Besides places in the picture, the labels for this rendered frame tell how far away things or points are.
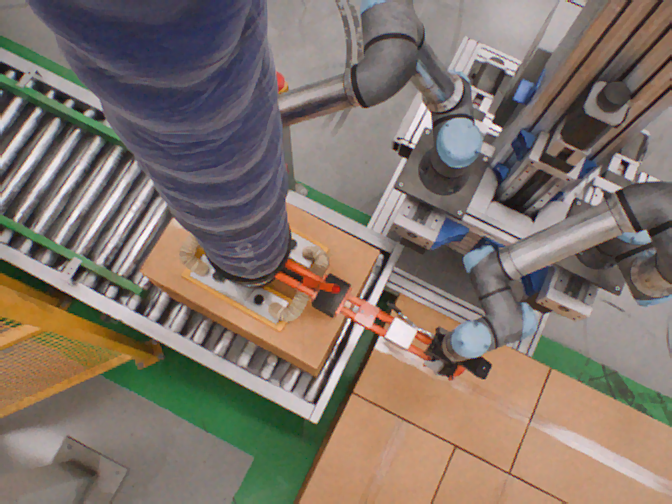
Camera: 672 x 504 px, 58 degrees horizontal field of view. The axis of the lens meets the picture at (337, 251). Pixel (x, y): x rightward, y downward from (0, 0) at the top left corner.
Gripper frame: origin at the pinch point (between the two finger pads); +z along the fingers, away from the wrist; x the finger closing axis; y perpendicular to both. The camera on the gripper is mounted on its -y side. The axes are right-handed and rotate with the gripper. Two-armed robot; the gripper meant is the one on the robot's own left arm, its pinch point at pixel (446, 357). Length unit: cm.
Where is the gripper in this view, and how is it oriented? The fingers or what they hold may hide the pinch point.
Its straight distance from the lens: 166.5
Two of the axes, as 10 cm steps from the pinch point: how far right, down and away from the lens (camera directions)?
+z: -0.5, 2.6, 9.7
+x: -4.8, 8.4, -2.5
